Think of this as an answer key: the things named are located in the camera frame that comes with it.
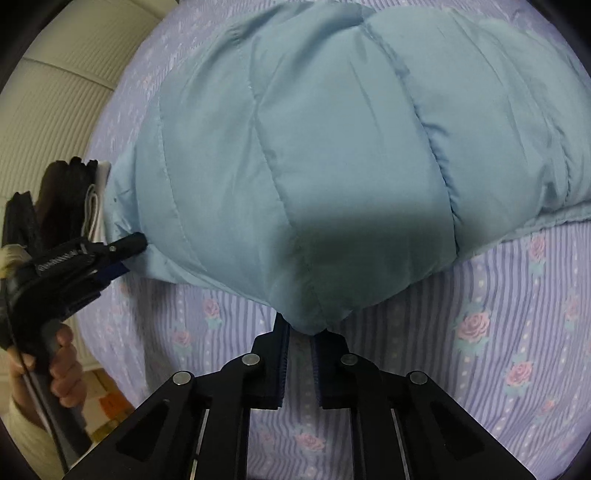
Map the person's left hand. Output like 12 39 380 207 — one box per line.
8 323 86 409

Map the white folded cloth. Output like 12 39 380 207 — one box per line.
83 159 112 244

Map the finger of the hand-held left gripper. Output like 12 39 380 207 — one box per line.
85 232 149 260
93 262 130 283

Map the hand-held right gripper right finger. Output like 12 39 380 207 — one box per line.
310 330 533 480

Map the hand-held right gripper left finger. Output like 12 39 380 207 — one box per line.
62 314 291 480

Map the person's left forearm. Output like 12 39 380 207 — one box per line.
0 399 63 480

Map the light blue quilted jacket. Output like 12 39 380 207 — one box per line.
102 0 591 335

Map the purple floral striped bed sheet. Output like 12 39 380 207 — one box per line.
85 0 591 480

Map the black folded garment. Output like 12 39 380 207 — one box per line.
2 190 41 250

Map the dark brown folded garment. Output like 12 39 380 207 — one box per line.
37 156 100 252

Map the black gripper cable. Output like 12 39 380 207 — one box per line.
7 344 68 474

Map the cardboard box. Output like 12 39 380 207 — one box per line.
81 367 136 444

